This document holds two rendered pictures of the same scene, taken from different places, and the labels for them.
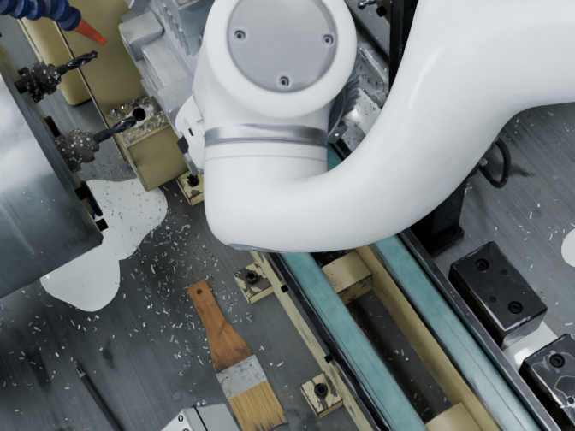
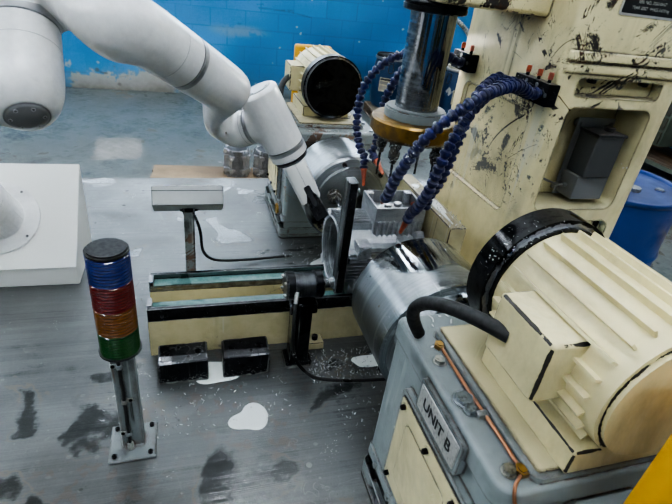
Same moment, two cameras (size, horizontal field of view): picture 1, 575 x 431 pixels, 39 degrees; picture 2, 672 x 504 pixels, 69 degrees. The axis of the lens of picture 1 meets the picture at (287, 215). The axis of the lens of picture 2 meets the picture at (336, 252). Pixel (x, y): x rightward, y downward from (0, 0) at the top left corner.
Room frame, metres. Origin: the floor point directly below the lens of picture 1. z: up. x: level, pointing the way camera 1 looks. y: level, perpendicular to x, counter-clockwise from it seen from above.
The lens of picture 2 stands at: (0.51, -1.01, 1.60)
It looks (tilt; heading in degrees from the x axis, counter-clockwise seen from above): 30 degrees down; 90
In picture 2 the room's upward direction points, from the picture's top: 8 degrees clockwise
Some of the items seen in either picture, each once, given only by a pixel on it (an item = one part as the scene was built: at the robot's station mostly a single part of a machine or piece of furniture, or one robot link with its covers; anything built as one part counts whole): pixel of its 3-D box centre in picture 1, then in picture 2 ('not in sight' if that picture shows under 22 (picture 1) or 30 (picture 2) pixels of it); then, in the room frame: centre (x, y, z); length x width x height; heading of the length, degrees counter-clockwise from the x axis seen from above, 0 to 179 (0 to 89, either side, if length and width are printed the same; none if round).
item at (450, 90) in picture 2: not in sight; (421, 91); (1.23, 5.20, 0.37); 1.20 x 0.80 x 0.74; 14
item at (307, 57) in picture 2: not in sight; (307, 114); (0.34, 0.61, 1.16); 0.33 x 0.26 x 0.42; 110
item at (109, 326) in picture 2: not in sight; (115, 314); (0.18, -0.44, 1.10); 0.06 x 0.06 x 0.04
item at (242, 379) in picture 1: (230, 355); not in sight; (0.33, 0.10, 0.80); 0.21 x 0.05 x 0.01; 17
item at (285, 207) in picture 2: not in sight; (315, 166); (0.38, 0.58, 0.99); 0.35 x 0.31 x 0.37; 110
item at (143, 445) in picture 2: not in sight; (122, 358); (0.18, -0.44, 1.01); 0.08 x 0.08 x 0.42; 20
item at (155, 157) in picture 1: (150, 139); not in sight; (0.62, 0.15, 0.86); 0.07 x 0.06 x 0.12; 110
